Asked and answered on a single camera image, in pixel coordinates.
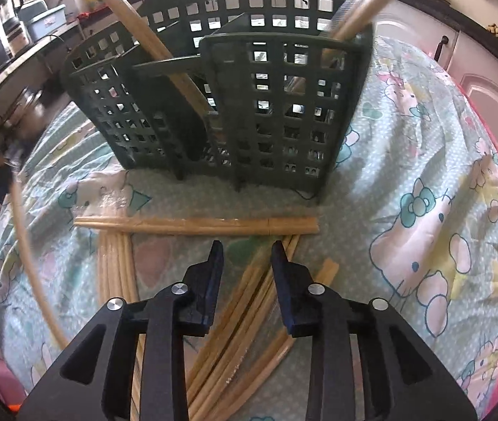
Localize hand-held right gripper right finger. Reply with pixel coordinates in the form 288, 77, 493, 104
271, 241, 480, 421

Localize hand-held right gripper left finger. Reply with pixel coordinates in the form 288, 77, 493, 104
14, 240, 226, 421

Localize pile of wooden chopsticks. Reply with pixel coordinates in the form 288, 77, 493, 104
74, 215, 339, 421

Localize dark green plastic utensil basket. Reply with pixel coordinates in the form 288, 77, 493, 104
60, 0, 375, 205

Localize plain wooden chopstick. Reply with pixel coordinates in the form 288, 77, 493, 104
319, 0, 427, 71
74, 0, 219, 141
10, 171, 71, 349

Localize cartoon cat printed tablecloth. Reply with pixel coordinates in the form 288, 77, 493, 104
0, 35, 498, 421

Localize white lower kitchen cabinets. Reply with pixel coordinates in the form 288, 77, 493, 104
376, 0, 498, 211

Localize blue plastic storage box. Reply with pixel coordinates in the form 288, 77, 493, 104
23, 4, 68, 40

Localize white kitchen appliance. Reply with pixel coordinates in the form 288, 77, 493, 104
0, 0, 28, 27

